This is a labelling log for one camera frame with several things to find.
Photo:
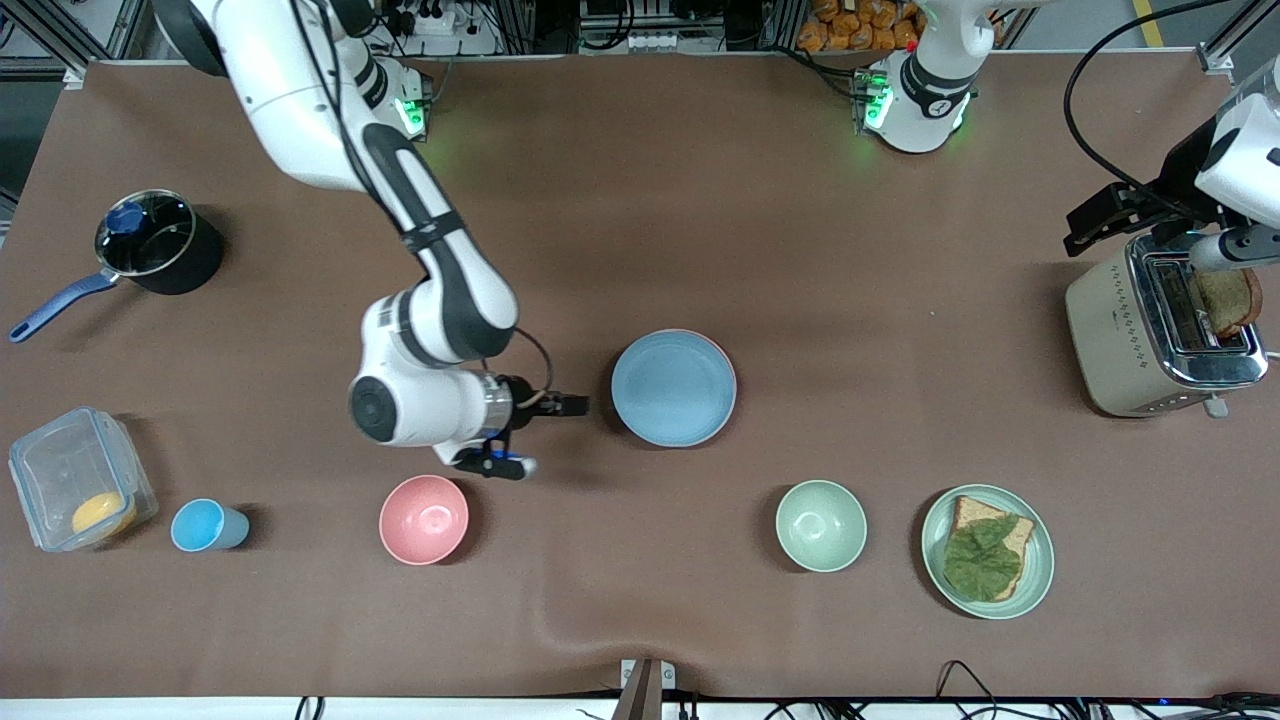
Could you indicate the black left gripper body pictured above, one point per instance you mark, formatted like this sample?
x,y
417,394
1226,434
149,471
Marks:
x,y
1176,178

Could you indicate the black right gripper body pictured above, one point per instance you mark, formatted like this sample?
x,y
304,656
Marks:
x,y
520,397

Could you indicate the blue plate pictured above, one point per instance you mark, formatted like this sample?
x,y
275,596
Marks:
x,y
672,388

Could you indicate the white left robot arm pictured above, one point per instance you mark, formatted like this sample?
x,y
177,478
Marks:
x,y
925,100

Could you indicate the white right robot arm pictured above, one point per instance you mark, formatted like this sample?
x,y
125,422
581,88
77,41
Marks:
x,y
440,300

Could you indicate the brown toast slice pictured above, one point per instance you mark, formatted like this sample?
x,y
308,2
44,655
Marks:
x,y
1230,302

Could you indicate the beige and chrome toaster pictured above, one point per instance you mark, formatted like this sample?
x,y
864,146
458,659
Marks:
x,y
1110,340

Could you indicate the pink bowl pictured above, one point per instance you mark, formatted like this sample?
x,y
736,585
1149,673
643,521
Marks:
x,y
424,520

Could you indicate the brown table cloth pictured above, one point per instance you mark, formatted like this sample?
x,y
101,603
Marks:
x,y
600,200

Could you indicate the green bowl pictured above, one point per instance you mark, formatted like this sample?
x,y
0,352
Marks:
x,y
821,526

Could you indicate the orange snack bag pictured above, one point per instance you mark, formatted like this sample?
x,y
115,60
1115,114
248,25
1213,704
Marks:
x,y
860,25

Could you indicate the bread slice with lettuce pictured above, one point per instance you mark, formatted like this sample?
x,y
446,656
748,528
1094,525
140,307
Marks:
x,y
975,512

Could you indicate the blue cup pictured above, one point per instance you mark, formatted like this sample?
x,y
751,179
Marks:
x,y
200,526

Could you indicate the green plate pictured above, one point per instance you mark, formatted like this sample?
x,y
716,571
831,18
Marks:
x,y
1040,570

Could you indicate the green lettuce leaf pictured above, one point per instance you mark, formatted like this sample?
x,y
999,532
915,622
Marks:
x,y
980,560

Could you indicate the white power strip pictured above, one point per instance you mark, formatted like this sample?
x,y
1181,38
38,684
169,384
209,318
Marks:
x,y
435,20

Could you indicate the glass lid with blue knob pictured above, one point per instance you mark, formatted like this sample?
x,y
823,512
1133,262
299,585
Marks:
x,y
150,235

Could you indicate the yellow round food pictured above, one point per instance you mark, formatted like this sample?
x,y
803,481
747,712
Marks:
x,y
103,514

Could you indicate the clear plastic container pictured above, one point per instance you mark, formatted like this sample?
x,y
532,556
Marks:
x,y
60,470

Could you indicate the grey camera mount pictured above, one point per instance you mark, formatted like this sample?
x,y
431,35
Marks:
x,y
642,690

